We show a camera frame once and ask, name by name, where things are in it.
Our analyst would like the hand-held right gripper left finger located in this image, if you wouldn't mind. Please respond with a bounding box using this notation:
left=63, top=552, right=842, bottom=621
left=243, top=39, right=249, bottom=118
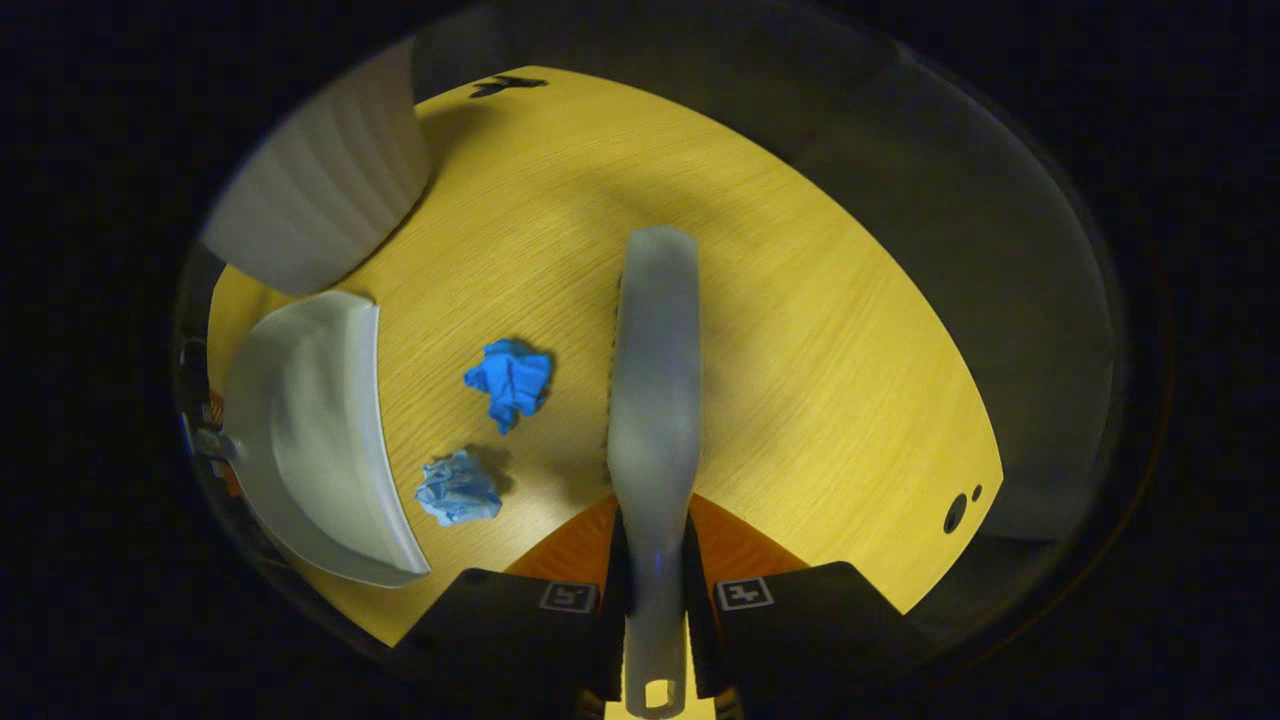
left=393, top=490, right=631, bottom=707

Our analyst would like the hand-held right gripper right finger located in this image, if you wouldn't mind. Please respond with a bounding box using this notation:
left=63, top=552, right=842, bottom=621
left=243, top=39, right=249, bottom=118
left=684, top=490, right=933, bottom=707

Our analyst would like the white dustpan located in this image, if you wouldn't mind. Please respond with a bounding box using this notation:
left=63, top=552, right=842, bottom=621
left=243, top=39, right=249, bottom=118
left=193, top=289, right=432, bottom=590

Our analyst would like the pale blue paper trash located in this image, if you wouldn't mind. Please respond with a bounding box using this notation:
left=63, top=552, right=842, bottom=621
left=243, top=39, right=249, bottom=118
left=414, top=448, right=504, bottom=528

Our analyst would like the white garbage bin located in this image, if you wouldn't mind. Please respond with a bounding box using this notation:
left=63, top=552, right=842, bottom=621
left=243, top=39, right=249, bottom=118
left=199, top=38, right=432, bottom=297

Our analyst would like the small white broom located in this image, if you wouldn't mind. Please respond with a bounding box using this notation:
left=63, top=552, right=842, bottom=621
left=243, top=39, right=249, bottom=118
left=603, top=225, right=702, bottom=720

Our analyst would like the wooden desktop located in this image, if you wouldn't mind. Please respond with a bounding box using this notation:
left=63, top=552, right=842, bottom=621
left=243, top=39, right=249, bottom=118
left=206, top=65, right=1005, bottom=647

